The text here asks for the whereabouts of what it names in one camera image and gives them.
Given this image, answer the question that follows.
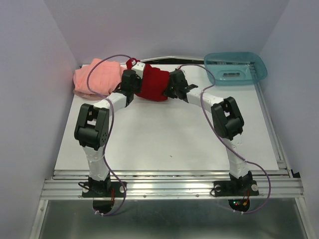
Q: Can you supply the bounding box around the red pleated skirt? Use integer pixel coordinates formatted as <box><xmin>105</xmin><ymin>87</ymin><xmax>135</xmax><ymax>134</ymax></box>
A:
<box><xmin>126</xmin><ymin>58</ymin><xmax>170</xmax><ymax>102</ymax></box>

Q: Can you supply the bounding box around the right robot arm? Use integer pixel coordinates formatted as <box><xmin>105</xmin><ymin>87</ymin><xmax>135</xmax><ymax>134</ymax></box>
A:
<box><xmin>163</xmin><ymin>70</ymin><xmax>253</xmax><ymax>197</ymax></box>

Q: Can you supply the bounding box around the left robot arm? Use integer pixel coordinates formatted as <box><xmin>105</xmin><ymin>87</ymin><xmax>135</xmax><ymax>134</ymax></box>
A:
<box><xmin>74</xmin><ymin>70</ymin><xmax>142</xmax><ymax>198</ymax></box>

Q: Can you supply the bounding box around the pink folded skirt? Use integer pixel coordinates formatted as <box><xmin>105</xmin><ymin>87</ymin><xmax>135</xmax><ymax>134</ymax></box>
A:
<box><xmin>73</xmin><ymin>58</ymin><xmax>125</xmax><ymax>100</ymax></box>

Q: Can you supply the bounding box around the teal plastic bin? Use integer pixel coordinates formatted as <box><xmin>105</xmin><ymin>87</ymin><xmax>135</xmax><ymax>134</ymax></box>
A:
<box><xmin>203</xmin><ymin>52</ymin><xmax>268</xmax><ymax>86</ymax></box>

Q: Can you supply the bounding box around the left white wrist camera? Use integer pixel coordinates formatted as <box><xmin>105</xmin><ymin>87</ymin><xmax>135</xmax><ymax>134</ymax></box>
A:
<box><xmin>132</xmin><ymin>62</ymin><xmax>146</xmax><ymax>79</ymax></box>

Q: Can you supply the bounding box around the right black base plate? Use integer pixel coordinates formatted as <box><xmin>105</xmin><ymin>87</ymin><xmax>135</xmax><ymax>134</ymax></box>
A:
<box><xmin>210</xmin><ymin>181</ymin><xmax>259</xmax><ymax>197</ymax></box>

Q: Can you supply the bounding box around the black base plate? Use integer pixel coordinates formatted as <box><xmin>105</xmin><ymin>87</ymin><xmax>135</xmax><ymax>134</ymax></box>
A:
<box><xmin>78</xmin><ymin>181</ymin><xmax>124</xmax><ymax>198</ymax></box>
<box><xmin>210</xmin><ymin>181</ymin><xmax>259</xmax><ymax>197</ymax></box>

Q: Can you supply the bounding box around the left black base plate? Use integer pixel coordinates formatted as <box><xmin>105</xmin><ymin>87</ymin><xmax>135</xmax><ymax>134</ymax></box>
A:
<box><xmin>78</xmin><ymin>181</ymin><xmax>124</xmax><ymax>198</ymax></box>

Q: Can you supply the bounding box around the aluminium rail frame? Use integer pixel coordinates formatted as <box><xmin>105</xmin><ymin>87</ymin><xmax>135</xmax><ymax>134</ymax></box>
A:
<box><xmin>30</xmin><ymin>145</ymin><xmax>316</xmax><ymax>239</ymax></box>

